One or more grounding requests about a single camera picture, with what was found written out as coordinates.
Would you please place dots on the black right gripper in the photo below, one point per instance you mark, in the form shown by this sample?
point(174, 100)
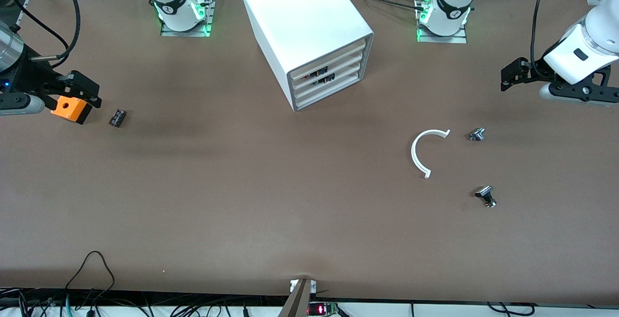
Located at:
point(30, 76)

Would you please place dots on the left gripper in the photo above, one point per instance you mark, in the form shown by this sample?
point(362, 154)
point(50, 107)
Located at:
point(536, 70)

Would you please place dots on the small black contact block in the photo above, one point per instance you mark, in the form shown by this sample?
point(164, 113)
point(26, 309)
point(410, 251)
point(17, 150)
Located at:
point(117, 117)

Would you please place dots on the white curved plastic arc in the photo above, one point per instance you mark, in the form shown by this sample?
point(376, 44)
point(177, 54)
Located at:
point(413, 155)

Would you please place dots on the black red electrical component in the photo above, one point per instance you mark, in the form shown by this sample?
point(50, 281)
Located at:
point(319, 71)
point(325, 80)

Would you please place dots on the device with red display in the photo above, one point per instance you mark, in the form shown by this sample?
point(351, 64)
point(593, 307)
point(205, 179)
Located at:
point(321, 309)

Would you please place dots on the orange button enclosure box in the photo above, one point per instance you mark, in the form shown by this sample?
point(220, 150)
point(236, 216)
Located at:
point(70, 110)

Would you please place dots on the small silver switch part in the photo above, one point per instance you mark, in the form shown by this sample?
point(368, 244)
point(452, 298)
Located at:
point(477, 135)

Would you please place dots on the black headed switch part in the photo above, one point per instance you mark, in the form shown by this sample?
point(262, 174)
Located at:
point(483, 192)

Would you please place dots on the brown camera mount bracket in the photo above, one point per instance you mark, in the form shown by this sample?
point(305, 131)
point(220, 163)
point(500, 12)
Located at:
point(295, 305)

